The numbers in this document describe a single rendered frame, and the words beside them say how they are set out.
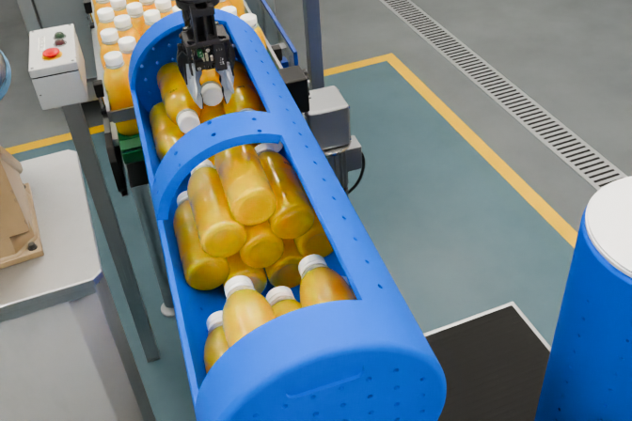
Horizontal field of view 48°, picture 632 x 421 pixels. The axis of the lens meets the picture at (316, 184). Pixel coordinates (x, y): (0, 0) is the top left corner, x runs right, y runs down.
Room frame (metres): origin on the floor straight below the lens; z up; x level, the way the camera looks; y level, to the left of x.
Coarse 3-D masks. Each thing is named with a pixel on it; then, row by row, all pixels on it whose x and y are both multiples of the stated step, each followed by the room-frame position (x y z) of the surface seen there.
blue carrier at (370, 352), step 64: (256, 64) 1.09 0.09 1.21; (256, 128) 0.86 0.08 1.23; (320, 192) 0.72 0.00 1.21; (192, 320) 0.67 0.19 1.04; (320, 320) 0.48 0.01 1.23; (384, 320) 0.50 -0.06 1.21; (192, 384) 0.50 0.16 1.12; (256, 384) 0.43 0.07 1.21; (320, 384) 0.44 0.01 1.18; (384, 384) 0.46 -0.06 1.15
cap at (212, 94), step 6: (210, 84) 1.10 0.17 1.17; (204, 90) 1.09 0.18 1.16; (210, 90) 1.09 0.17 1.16; (216, 90) 1.09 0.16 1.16; (204, 96) 1.09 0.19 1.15; (210, 96) 1.09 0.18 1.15; (216, 96) 1.09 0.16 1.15; (222, 96) 1.09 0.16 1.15; (204, 102) 1.09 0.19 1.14; (210, 102) 1.09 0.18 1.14; (216, 102) 1.09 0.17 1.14
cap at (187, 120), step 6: (186, 114) 1.08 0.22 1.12; (192, 114) 1.09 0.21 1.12; (180, 120) 1.07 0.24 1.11; (186, 120) 1.08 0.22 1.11; (192, 120) 1.08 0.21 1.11; (198, 120) 1.08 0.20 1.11; (180, 126) 1.07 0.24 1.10; (186, 126) 1.08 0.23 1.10; (192, 126) 1.08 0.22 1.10; (186, 132) 1.08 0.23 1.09
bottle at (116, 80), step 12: (108, 72) 1.37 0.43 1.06; (120, 72) 1.37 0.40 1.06; (108, 84) 1.36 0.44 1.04; (120, 84) 1.36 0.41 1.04; (108, 96) 1.37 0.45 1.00; (120, 96) 1.36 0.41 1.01; (120, 108) 1.36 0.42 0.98; (132, 120) 1.36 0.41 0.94; (120, 132) 1.36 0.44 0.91; (132, 132) 1.36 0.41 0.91
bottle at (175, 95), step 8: (168, 64) 1.25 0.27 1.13; (176, 64) 1.25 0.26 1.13; (160, 72) 1.24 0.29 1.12; (168, 72) 1.22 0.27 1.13; (176, 72) 1.21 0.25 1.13; (160, 80) 1.22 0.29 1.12; (168, 80) 1.19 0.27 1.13; (176, 80) 1.18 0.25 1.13; (160, 88) 1.20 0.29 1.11; (168, 88) 1.16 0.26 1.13; (176, 88) 1.15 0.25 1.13; (184, 88) 1.15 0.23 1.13; (168, 96) 1.14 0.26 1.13; (176, 96) 1.13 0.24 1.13; (184, 96) 1.13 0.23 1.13; (168, 104) 1.12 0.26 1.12; (176, 104) 1.11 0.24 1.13; (184, 104) 1.11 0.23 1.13; (192, 104) 1.11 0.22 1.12; (168, 112) 1.11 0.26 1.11; (176, 112) 1.10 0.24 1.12; (200, 112) 1.12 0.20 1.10; (176, 120) 1.09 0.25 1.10
